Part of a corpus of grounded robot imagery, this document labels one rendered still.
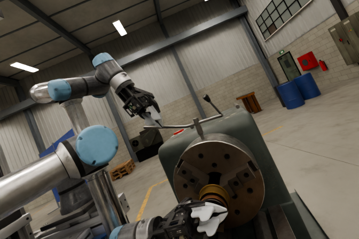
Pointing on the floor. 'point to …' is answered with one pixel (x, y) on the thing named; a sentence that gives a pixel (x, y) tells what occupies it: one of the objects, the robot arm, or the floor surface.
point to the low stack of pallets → (121, 169)
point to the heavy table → (250, 102)
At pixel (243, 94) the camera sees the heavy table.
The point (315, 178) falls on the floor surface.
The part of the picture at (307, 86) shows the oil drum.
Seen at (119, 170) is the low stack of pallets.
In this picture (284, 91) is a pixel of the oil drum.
